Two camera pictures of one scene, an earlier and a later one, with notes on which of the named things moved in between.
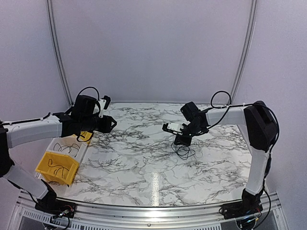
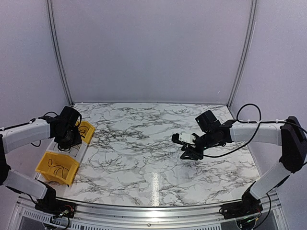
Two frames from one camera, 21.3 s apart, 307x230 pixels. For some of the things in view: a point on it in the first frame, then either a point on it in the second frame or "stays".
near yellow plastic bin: [58, 168] stays
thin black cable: [57, 165] stays
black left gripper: [106, 127] to [77, 140]
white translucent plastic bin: [69, 145] stays
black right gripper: [183, 142] to [193, 155]
